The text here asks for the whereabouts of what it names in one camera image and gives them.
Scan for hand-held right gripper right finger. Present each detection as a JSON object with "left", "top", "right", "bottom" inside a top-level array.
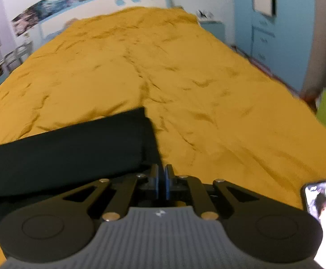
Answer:
[{"left": 165, "top": 164, "right": 262, "bottom": 221}]

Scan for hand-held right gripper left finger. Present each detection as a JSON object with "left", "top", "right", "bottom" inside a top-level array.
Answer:
[{"left": 50, "top": 164, "right": 160, "bottom": 221}]

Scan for black pants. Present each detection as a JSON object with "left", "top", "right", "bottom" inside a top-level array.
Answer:
[{"left": 0, "top": 107, "right": 163, "bottom": 239}]

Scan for yellow quilted blanket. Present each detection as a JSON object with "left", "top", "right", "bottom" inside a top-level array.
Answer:
[{"left": 0, "top": 6, "right": 326, "bottom": 269}]

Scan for smartphone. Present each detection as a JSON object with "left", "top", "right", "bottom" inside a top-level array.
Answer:
[{"left": 301, "top": 180, "right": 326, "bottom": 226}]

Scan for blue nightstand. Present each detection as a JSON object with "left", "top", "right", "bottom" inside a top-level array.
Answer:
[{"left": 199, "top": 20, "right": 227, "bottom": 44}]

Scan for black white nightstand item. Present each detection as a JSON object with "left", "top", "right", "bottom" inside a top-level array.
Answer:
[{"left": 197, "top": 9, "right": 214, "bottom": 20}]

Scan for blue white wardrobe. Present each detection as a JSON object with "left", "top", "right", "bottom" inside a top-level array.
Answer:
[{"left": 232, "top": 0, "right": 318, "bottom": 92}]

